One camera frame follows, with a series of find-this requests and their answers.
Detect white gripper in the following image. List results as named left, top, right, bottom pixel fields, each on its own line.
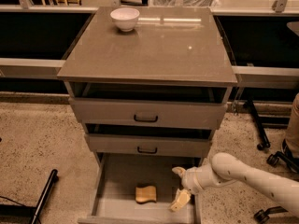
left=170, top=167, right=203, bottom=212

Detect yellow sponge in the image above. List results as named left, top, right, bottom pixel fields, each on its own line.
left=135, top=186, right=157, bottom=203

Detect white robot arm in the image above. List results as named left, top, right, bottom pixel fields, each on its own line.
left=170, top=152, right=299, bottom=217

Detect bottom grey drawer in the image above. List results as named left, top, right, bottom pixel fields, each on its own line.
left=78, top=154, right=201, bottom=224

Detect grey drawer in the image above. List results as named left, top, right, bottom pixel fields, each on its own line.
left=69, top=98, right=227, bottom=130
left=78, top=154, right=201, bottom=224
left=85, top=134, right=211, bottom=158

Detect middle grey drawer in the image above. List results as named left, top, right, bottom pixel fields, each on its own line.
left=85, top=134, right=211, bottom=158

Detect grey drawer cabinet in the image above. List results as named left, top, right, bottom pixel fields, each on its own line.
left=57, top=6, right=238, bottom=224

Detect top grey drawer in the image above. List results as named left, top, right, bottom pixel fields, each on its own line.
left=69, top=98, right=227, bottom=130

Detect black office chair base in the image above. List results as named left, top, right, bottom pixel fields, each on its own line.
left=253, top=150, right=299, bottom=224

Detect black stand leg right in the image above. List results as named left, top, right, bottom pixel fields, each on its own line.
left=242, top=98, right=293, bottom=151

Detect black stand leg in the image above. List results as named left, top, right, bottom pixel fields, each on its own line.
left=0, top=169, right=59, bottom=224
left=242, top=98, right=293, bottom=151

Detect person leg tan trousers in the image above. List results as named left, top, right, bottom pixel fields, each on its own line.
left=282, top=93, right=299, bottom=161

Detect grey metal railing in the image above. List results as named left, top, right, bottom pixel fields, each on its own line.
left=0, top=58, right=299, bottom=90

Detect white ceramic bowl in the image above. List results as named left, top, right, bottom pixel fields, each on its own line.
left=110, top=7, right=140, bottom=32

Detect black stand leg left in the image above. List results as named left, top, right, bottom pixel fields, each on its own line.
left=0, top=169, right=59, bottom=224

